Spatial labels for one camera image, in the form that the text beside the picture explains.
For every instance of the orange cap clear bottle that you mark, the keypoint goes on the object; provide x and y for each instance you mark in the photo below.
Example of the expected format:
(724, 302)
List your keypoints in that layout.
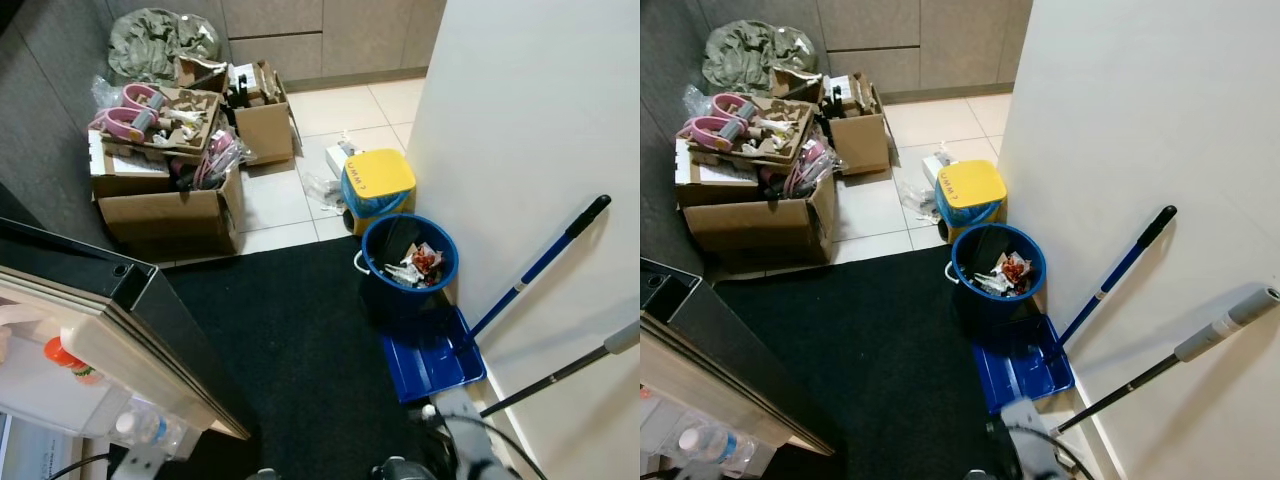
(65, 357)

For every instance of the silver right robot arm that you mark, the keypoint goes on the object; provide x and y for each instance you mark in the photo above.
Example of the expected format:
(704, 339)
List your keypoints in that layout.
(1040, 468)
(475, 465)

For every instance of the fridge door with shelves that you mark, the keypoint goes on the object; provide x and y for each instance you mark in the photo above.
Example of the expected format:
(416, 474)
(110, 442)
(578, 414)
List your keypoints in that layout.
(100, 350)
(740, 380)

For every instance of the white paper sheet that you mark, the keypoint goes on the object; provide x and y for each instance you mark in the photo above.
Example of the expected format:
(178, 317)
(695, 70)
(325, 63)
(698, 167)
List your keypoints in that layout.
(715, 172)
(125, 165)

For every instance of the black grey mop pole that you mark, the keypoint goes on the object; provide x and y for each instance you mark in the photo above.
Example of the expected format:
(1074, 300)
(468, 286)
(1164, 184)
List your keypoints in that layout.
(1220, 330)
(620, 340)

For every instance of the large cardboard box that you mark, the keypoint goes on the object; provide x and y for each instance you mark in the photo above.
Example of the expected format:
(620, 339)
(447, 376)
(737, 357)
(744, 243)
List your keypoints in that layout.
(160, 215)
(750, 225)

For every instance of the pink plastic hoop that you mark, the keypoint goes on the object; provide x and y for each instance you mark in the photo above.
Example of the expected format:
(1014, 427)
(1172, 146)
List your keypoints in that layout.
(135, 95)
(695, 133)
(105, 125)
(725, 103)

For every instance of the cardboard pulp tray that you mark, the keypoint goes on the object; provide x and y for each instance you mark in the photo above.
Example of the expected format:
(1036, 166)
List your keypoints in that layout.
(785, 118)
(190, 110)

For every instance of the olive green fabric bag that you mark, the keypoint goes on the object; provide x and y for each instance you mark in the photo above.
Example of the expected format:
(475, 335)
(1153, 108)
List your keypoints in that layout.
(150, 45)
(745, 55)

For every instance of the red white wrapper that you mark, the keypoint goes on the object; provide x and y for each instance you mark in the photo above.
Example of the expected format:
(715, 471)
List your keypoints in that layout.
(1018, 270)
(428, 262)

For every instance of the white cap water bottle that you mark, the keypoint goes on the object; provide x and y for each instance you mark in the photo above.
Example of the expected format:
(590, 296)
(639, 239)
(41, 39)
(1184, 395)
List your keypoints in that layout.
(712, 445)
(145, 430)

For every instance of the small flat cardboard box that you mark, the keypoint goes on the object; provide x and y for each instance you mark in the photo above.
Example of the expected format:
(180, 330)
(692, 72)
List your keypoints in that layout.
(795, 82)
(200, 72)

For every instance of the black flat trash piece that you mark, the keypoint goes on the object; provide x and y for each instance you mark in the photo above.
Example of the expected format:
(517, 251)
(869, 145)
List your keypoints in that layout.
(400, 240)
(985, 250)

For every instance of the tall open cardboard box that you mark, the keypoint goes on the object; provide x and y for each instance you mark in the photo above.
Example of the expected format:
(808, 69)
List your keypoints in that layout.
(265, 130)
(860, 140)

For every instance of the blue dustpan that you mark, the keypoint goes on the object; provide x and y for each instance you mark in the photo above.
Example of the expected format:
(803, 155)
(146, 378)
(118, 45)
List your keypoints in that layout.
(1020, 370)
(430, 360)

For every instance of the blue bucket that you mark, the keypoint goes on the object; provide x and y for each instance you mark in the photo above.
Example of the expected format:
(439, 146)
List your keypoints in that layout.
(990, 308)
(400, 300)

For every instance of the yellow lid blue bin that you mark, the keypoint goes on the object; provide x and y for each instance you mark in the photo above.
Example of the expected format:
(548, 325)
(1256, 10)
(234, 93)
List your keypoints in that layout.
(380, 175)
(972, 185)

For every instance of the black floor mat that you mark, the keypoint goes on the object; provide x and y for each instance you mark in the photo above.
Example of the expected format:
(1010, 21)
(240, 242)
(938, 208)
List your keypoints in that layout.
(880, 380)
(300, 350)

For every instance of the clear plastic bag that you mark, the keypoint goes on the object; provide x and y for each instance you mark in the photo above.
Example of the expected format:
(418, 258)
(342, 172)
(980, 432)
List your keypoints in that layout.
(325, 192)
(918, 200)

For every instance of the small white box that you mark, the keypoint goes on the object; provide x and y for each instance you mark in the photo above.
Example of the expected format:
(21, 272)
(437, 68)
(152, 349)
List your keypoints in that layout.
(932, 168)
(340, 160)

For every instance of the robot right leg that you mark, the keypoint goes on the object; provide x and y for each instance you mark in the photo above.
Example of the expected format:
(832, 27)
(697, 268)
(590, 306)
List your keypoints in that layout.
(400, 470)
(982, 475)

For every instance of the grey kitchen cabinets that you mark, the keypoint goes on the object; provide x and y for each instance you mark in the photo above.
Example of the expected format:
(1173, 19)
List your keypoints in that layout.
(330, 40)
(920, 45)

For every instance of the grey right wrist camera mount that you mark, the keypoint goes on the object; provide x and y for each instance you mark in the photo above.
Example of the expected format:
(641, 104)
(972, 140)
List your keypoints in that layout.
(458, 415)
(1025, 425)

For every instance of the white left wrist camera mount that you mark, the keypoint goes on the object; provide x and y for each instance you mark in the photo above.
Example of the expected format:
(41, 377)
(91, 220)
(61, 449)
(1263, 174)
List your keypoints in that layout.
(145, 465)

